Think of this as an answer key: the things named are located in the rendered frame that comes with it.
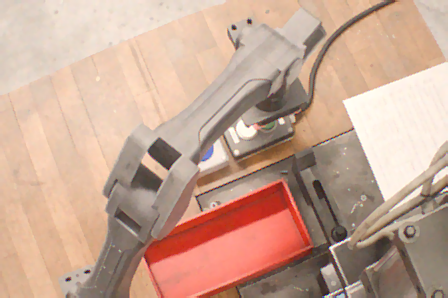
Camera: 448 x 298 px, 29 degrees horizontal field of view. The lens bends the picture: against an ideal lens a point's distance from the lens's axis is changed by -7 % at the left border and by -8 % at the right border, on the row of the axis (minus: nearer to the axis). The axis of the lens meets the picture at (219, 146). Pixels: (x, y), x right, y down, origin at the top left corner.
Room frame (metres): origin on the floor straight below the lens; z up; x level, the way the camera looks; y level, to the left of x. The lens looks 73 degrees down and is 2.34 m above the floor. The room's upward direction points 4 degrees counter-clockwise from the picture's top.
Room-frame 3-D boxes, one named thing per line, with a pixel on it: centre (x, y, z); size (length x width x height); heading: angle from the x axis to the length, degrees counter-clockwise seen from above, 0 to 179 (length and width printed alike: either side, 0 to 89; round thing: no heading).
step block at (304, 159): (0.37, -0.14, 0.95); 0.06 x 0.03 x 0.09; 20
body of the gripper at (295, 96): (0.47, -0.08, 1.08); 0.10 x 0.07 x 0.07; 110
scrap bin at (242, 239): (0.27, 0.00, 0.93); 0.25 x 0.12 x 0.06; 110
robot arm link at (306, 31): (0.50, -0.10, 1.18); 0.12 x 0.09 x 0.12; 138
